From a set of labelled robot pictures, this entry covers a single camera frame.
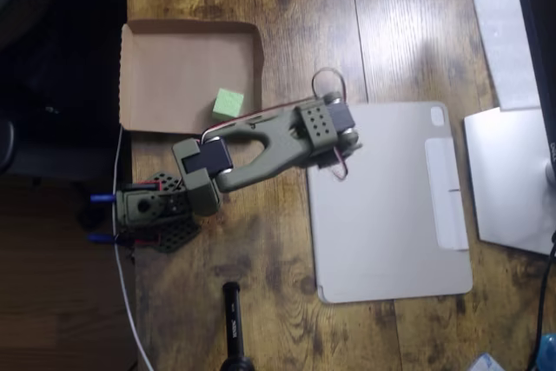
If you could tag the green foam cube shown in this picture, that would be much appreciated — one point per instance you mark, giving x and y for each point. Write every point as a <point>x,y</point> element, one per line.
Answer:
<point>227,104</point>

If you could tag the black computer monitor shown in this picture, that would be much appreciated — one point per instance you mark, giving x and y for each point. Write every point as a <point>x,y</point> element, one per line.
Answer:
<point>543,41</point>

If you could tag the silver monitor stand base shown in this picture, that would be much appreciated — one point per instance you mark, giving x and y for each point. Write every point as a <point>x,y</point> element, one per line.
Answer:
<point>508,180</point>

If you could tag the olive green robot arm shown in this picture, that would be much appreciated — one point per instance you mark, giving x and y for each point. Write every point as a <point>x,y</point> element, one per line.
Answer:
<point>282,125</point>

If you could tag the white and blue packet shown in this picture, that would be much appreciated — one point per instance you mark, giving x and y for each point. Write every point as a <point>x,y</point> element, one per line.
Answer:
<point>486,364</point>

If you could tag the blue round object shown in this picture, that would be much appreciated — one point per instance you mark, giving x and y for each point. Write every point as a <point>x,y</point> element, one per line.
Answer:
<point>549,353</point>

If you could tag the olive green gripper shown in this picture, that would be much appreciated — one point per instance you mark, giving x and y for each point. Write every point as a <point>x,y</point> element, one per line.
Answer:
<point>327,164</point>

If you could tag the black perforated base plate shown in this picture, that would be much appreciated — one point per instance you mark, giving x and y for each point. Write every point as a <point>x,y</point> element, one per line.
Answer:
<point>178,234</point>

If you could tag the brown cardboard tray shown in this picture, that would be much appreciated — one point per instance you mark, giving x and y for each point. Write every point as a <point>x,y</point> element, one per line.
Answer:
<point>174,71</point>

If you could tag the tablet in beige case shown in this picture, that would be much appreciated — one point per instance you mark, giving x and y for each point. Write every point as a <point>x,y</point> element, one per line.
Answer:
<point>391,223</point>

